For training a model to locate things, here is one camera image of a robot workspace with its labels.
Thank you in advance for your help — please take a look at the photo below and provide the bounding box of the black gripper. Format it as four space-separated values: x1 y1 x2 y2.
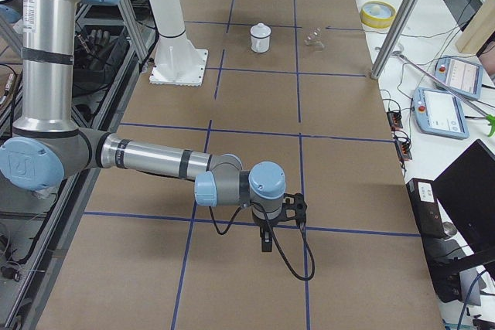
256 219 273 252

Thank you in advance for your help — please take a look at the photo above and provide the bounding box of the clear plastic funnel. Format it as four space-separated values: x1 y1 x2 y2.
304 28 325 50

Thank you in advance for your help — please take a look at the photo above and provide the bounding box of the white cup lid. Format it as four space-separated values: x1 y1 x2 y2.
250 22 271 39

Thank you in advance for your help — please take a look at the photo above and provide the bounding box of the white enamel cup blue rim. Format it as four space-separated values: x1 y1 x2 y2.
251 36 271 53

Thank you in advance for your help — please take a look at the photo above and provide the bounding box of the near orange black adapter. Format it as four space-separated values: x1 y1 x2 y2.
394 138 412 161

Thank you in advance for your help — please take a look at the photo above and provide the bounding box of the orange black adapter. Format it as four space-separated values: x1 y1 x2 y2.
394 138 412 161
387 111 403 131

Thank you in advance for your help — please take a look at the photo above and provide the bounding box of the far orange black adapter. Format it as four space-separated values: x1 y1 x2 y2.
387 111 403 131

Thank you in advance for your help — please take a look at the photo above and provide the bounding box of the black computer box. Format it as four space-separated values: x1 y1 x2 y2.
407 178 485 305

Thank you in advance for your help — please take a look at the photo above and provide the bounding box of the black laptop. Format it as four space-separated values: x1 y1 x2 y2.
432 138 495 257

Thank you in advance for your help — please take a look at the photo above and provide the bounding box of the near teach pendant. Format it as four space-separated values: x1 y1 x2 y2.
413 87 469 139

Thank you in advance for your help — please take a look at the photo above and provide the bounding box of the teach pendant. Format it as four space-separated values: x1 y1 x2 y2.
413 87 469 139
434 56 483 100

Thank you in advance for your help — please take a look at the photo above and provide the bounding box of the yellow tape roll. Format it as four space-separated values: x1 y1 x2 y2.
360 1 397 29

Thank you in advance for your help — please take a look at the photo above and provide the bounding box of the metal reacher grabber stick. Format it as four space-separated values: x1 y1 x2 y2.
391 50 494 137

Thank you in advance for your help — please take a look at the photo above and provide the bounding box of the far teach pendant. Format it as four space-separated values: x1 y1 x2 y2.
434 56 483 100

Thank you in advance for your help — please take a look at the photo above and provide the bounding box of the wooden beam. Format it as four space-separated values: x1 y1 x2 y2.
456 0 494 54

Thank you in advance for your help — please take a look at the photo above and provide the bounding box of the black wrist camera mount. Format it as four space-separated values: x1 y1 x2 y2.
279 192 307 228

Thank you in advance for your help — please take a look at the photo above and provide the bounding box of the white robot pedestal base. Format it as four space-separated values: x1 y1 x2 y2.
149 0 208 87

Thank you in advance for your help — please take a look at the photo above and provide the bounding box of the aluminium frame post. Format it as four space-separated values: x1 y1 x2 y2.
370 0 418 80

